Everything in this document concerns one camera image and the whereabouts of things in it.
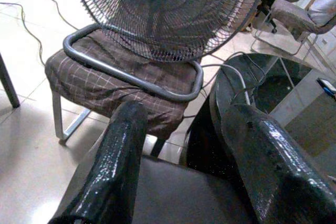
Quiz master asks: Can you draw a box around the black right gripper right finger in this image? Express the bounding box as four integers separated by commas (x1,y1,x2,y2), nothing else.
222,103,336,224

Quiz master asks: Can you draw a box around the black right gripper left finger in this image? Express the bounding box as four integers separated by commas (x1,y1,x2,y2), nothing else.
48,100,149,224

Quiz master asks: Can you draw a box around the black padded chair seat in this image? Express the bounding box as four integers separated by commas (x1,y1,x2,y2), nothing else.
56,154,259,224

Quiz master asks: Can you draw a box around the chair with brown checked cover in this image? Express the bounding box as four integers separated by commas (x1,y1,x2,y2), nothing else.
44,28,202,146

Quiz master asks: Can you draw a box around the black round glass table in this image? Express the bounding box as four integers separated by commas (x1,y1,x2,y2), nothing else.
183,52,314,175

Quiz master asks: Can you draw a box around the black and blue phone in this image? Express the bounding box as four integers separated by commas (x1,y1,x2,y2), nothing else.
316,77,336,97

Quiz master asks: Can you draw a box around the grey metal table leg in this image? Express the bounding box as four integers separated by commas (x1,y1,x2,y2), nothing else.
0,52,21,109

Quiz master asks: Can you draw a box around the black floor fan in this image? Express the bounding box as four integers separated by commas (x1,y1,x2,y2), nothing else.
62,0,271,103

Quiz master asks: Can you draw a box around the brown cushioned metal chair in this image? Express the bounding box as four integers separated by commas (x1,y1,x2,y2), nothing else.
250,0,336,57

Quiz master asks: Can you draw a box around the white cable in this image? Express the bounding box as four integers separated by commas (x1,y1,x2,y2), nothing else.
201,63,253,105

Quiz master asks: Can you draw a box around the thin dark floor cable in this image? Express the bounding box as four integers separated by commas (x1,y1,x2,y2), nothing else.
10,0,79,31
0,2,47,66

